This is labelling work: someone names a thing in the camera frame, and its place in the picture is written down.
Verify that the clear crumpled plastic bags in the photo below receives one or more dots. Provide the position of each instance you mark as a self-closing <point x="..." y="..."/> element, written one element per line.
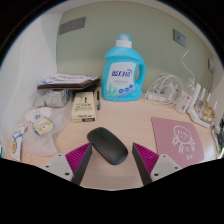
<point x="41" y="145"/>

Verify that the white desk shelf unit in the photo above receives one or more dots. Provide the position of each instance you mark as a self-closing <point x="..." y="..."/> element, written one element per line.
<point x="30" y="66"/>

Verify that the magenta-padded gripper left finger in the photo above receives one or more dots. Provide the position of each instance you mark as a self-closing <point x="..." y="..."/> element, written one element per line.
<point x="59" y="165"/>

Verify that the wall socket with white chargers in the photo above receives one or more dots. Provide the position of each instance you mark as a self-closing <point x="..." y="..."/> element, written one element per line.
<point x="210" y="65"/>

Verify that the black pen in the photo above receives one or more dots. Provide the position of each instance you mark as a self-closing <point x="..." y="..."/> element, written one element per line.
<point x="98" y="100"/>

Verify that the pink mouse pad with drawing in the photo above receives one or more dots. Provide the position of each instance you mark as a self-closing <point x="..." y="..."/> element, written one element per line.
<point x="166" y="133"/>

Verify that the grey rectangular wall plate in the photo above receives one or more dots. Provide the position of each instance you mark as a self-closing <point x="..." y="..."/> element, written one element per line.
<point x="72" y="25"/>

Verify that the grey square wall outlet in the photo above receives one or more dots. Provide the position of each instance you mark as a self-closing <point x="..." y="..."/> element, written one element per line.
<point x="179" y="37"/>

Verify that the small cream cardboard box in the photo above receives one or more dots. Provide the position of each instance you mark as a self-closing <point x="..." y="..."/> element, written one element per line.
<point x="84" y="108"/>

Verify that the black computer mouse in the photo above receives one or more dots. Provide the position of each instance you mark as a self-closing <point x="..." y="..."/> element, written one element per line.
<point x="107" y="145"/>

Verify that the white router with antennas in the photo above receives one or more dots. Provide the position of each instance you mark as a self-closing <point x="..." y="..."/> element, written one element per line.
<point x="196" y="115"/>

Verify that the dark notebook with papers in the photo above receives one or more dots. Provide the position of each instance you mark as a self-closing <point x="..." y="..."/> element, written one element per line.
<point x="66" y="81"/>

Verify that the white sachet with yellow print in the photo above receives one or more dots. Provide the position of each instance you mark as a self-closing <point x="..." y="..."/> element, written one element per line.
<point x="17" y="143"/>

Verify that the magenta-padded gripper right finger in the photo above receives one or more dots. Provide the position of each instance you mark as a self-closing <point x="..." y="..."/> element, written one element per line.
<point x="163" y="165"/>

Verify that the small yellow white packet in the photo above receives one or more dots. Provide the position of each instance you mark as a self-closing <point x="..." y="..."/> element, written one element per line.
<point x="42" y="126"/>

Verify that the blue detergent bottle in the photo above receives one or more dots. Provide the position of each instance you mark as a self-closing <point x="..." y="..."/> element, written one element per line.
<point x="121" y="76"/>

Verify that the white power strip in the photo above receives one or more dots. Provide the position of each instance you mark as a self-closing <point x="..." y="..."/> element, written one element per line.
<point x="156" y="97"/>

